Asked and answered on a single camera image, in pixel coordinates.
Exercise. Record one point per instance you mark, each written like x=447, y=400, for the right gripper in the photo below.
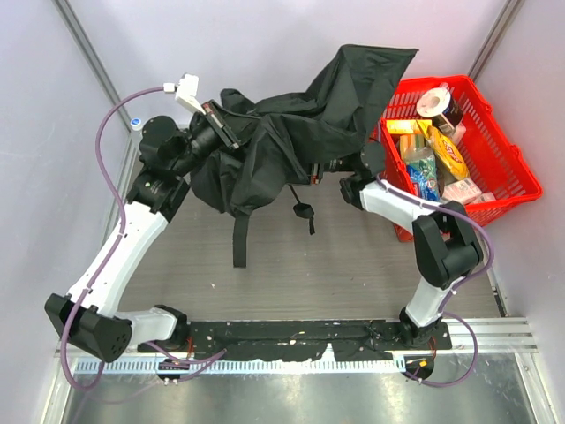
x=316, y=172

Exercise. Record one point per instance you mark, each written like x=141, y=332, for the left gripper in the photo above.
x=222, y=127

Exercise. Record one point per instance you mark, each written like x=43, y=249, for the black folding umbrella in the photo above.
x=282, y=137

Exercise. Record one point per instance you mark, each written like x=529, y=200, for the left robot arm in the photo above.
x=87, y=316

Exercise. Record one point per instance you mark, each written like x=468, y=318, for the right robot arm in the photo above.
x=446, y=245

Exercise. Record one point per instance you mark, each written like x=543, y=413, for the clear plastic bottle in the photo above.
x=136, y=130

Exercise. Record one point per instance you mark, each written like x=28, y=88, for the blue green snack packet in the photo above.
x=423, y=177

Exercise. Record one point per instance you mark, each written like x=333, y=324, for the yellow box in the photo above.
x=405, y=126

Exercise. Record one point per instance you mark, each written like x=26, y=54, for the yellow snack bag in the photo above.
x=447, y=152

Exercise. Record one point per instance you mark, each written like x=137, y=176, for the pink white box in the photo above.
x=463, y=191

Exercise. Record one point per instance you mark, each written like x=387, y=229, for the red plastic basket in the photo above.
x=495, y=165

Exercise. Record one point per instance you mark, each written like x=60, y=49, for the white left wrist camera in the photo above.
x=185, y=93

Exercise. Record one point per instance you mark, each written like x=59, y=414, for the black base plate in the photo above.
x=300, y=341

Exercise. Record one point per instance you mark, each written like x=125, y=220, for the white slotted cable duct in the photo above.
x=157, y=365

